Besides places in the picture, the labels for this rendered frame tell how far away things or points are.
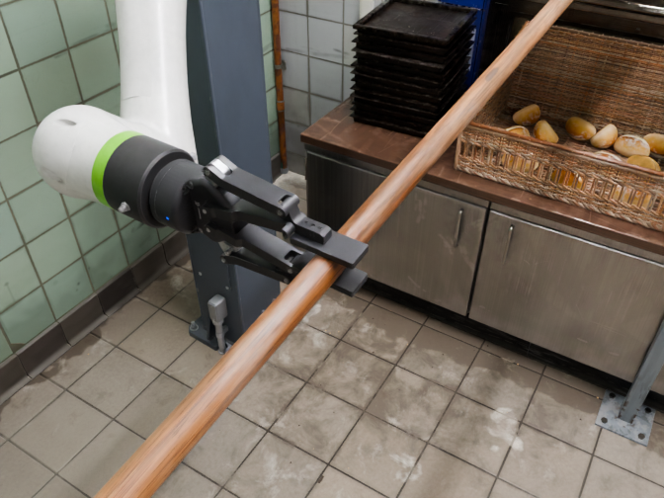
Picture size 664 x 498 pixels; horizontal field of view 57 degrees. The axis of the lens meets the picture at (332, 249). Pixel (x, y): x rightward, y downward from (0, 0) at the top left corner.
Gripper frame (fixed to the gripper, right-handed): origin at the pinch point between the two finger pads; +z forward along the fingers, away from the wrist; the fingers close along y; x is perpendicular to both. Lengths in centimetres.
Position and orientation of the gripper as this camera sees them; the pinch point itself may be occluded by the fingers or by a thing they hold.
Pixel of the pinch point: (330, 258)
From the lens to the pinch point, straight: 59.5
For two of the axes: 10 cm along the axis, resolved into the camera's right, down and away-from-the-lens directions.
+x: -5.3, 5.9, -6.1
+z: 8.5, 3.6, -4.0
